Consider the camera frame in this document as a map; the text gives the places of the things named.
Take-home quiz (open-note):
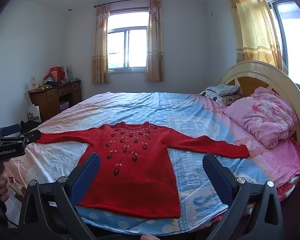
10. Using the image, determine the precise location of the blue patterned pillow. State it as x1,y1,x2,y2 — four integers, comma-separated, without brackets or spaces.
206,85,240,97

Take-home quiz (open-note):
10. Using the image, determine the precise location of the red gift bag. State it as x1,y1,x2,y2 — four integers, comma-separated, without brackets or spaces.
49,66,66,82

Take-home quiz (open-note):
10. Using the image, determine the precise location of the person's left hand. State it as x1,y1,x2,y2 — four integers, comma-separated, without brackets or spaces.
0,171,10,202

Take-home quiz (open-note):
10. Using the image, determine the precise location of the dark clothes pile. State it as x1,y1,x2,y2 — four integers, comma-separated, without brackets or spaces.
20,120,42,133

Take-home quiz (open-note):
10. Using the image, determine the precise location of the beige window curtain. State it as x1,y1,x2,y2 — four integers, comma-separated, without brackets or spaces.
146,0,165,82
91,3,111,85

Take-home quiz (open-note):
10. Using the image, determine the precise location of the large yellow curtain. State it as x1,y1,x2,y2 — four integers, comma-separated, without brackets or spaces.
223,0,290,75

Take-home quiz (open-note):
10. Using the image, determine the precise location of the dark curtain rod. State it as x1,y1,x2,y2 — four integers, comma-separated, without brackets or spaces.
93,0,164,8

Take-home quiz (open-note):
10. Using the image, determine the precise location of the black cable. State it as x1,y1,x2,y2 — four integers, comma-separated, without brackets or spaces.
0,200,18,229

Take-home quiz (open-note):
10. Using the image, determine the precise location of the red knitted sweater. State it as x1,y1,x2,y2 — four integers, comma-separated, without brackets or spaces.
36,121,250,219

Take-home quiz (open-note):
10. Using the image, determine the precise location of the pink towel blanket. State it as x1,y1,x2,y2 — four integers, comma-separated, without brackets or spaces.
249,139,300,182

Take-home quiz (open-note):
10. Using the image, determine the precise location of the patterned grey pillow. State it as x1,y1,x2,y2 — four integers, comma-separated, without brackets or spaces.
198,90,243,106

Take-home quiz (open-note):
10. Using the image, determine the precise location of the bed with pastel sheet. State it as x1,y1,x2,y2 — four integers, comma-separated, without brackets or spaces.
2,91,300,236

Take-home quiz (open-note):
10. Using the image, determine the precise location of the white paper bag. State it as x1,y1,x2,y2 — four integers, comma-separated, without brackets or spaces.
27,103,42,123

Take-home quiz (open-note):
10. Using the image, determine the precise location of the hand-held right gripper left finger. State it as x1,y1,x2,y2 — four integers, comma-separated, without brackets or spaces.
18,152,101,240

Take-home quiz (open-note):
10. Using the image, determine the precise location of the brown wooden desk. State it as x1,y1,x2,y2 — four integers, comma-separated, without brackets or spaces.
28,79,82,123

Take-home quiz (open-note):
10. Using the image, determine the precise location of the large bright window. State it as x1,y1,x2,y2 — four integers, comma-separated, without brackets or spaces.
254,0,300,92

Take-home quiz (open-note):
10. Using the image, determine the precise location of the cream wooden headboard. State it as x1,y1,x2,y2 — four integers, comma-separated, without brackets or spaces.
217,60,300,143

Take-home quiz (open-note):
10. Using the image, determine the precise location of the sliding glass window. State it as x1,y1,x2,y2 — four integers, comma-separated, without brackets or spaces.
106,10,150,72

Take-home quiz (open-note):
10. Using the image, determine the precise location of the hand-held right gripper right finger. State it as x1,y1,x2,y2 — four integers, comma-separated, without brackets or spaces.
202,152,284,240

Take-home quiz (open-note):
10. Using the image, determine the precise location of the pink floral pillow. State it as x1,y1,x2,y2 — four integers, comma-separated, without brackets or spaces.
224,87,300,149

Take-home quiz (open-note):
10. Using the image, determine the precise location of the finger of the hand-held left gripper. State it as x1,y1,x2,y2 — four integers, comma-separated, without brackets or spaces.
17,129,42,146
0,124,22,138

